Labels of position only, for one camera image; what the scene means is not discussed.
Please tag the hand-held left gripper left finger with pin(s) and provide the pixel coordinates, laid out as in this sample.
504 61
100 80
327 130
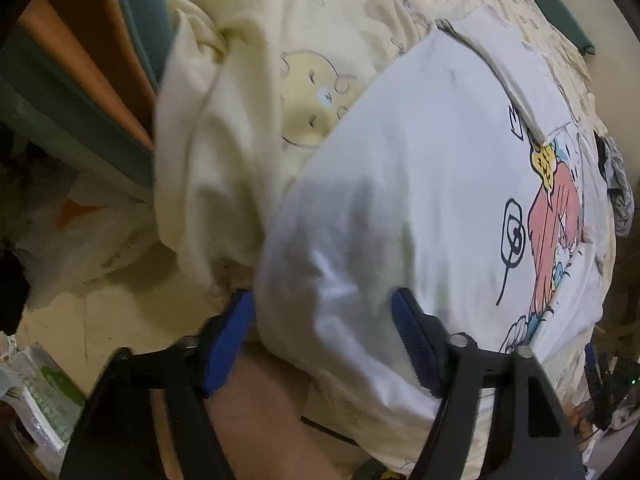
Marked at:
230 345

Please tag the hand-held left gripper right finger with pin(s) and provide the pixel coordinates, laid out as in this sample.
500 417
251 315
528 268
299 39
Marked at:
412 340

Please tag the white printed t-shirt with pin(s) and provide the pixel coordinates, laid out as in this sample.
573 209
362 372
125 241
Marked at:
425 160

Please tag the person's left leg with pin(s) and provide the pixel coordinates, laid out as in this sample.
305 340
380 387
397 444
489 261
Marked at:
260 410

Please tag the white plastic bag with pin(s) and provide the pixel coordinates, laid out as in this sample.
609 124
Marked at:
90 240

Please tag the green and white packet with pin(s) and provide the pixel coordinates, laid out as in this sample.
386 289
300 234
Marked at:
45 395

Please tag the grey shorts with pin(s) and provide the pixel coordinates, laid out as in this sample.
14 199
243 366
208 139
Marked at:
620 185

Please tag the yellow cartoon-print bed sheet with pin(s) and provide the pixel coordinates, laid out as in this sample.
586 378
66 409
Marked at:
250 85

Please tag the teal orange-striped mattress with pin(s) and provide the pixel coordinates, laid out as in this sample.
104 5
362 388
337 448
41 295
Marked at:
135 20

